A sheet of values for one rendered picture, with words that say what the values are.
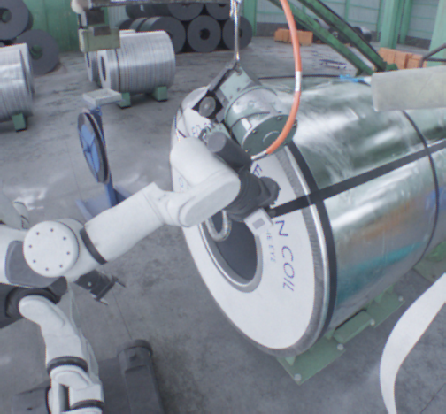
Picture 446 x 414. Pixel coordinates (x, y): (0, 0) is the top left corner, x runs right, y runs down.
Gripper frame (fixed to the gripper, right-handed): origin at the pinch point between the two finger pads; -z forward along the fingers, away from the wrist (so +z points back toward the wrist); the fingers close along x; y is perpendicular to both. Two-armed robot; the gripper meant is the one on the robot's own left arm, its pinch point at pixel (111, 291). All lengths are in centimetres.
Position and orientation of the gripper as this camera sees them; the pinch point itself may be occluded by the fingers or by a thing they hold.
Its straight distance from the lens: 132.7
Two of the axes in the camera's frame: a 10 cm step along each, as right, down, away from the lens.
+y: -5.7, -3.6, 7.4
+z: -4.6, -6.1, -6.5
